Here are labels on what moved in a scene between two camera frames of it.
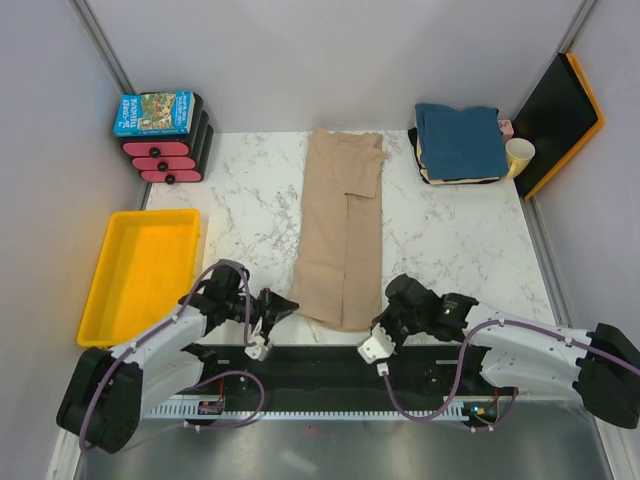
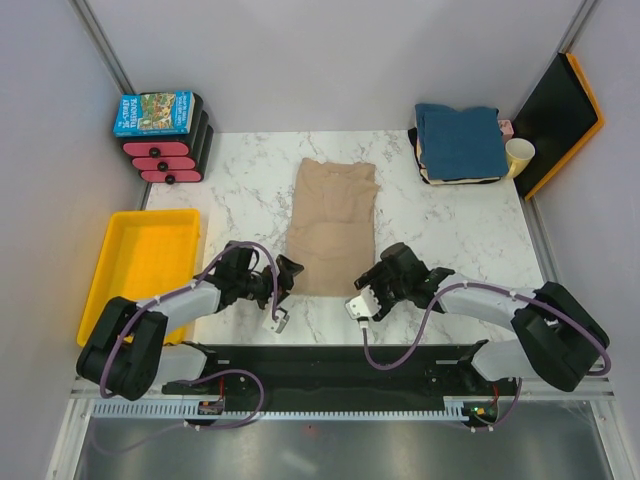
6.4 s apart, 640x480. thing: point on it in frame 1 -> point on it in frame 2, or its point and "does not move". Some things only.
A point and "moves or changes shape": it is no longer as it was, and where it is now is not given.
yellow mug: [519, 153] does not move
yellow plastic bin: [149, 263] does not move
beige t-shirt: [339, 274] moves or changes shape
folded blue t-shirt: [461, 144] does not move
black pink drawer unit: [170, 158] does not move
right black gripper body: [399, 325] -> [389, 292]
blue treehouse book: [154, 113] does not move
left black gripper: [271, 308] -> [287, 272]
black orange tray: [559, 118] does not move
